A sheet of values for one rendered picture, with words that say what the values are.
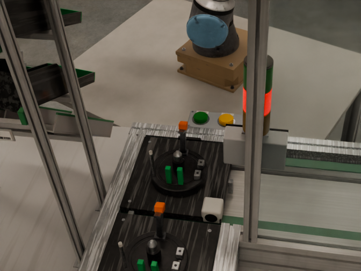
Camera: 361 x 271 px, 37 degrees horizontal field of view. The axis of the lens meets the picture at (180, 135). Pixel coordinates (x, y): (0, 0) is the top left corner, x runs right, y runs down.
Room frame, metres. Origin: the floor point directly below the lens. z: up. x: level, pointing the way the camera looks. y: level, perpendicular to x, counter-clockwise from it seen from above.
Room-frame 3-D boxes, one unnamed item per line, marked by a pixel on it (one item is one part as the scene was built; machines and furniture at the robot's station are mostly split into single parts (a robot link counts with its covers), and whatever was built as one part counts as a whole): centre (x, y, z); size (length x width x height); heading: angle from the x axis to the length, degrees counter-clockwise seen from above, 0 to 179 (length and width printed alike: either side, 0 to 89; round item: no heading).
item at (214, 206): (0.77, -0.06, 0.97); 0.05 x 0.05 x 0.04; 75
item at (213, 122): (1.08, -0.13, 0.93); 0.21 x 0.07 x 0.06; 75
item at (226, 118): (1.08, -0.13, 0.96); 0.04 x 0.04 x 0.02
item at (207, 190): (0.89, 0.01, 0.96); 0.24 x 0.24 x 0.02; 75
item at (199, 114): (1.10, -0.06, 0.96); 0.04 x 0.04 x 0.02
